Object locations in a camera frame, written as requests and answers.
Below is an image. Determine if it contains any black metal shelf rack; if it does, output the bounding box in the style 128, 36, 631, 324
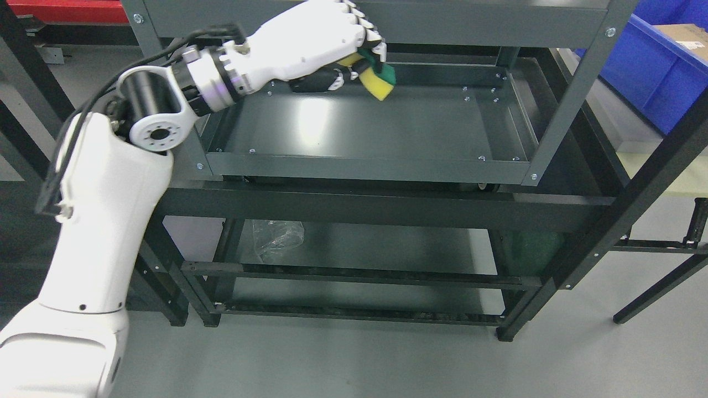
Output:
2, 1, 706, 342

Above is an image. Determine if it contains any grey metal shelf unit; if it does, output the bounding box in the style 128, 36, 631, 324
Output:
121, 0, 639, 186

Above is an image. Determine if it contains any green yellow sponge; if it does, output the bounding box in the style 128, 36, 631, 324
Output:
336, 49, 397, 101

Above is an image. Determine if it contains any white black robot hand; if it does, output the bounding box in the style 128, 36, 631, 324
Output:
220, 1, 387, 94

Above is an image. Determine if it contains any cardboard box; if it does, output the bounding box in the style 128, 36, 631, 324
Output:
653, 24, 707, 61

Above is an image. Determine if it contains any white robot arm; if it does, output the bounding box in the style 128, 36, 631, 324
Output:
2, 24, 246, 397

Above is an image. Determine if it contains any clear plastic bag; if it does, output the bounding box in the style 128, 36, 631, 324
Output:
251, 219, 305, 264

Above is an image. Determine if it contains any blue plastic bin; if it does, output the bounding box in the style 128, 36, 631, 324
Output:
600, 1, 707, 134

